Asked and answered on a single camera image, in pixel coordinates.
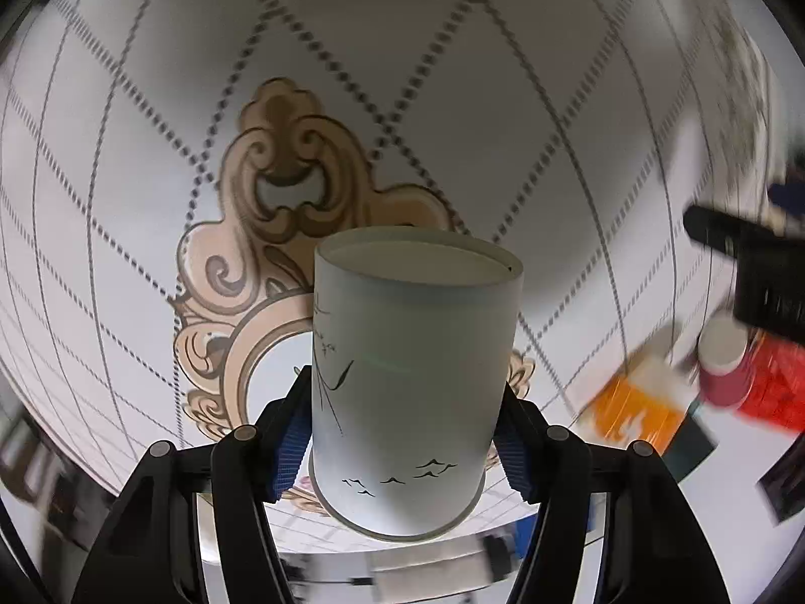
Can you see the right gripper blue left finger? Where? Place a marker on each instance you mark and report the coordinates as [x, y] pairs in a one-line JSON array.
[[149, 549]]

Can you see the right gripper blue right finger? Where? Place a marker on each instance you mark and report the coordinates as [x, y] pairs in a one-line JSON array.
[[654, 549]]

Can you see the white paper cup with drawing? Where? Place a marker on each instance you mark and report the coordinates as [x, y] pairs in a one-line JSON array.
[[411, 340]]

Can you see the dark green paper cup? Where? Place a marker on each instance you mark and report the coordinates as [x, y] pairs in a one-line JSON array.
[[690, 446]]

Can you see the orange labelled white plastic cup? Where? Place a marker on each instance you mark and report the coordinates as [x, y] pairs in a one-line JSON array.
[[648, 403]]

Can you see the red ripple paper cup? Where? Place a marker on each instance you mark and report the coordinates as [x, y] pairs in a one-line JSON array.
[[724, 357]]

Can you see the red plastic bag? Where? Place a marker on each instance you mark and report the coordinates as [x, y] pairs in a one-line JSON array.
[[777, 392]]

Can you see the floral patterned tablecloth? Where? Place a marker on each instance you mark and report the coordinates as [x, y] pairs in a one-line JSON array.
[[168, 167]]

